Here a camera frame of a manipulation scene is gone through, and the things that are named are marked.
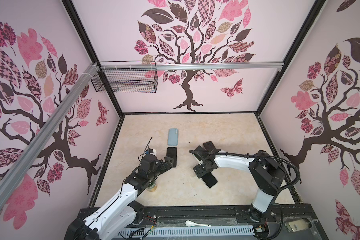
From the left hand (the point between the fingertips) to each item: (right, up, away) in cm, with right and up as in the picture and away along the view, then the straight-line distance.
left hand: (169, 165), depth 82 cm
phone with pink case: (+25, +8, +19) cm, 33 cm away
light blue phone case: (0, +14, +24) cm, 28 cm away
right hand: (+19, -4, +9) cm, 21 cm away
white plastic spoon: (+11, -26, -11) cm, 30 cm away
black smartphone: (0, +4, +17) cm, 18 cm away
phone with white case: (+23, -10, +4) cm, 26 cm away
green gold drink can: (-8, -10, -5) cm, 14 cm away
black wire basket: (-29, +54, +13) cm, 63 cm away
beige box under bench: (+62, -25, -14) cm, 68 cm away
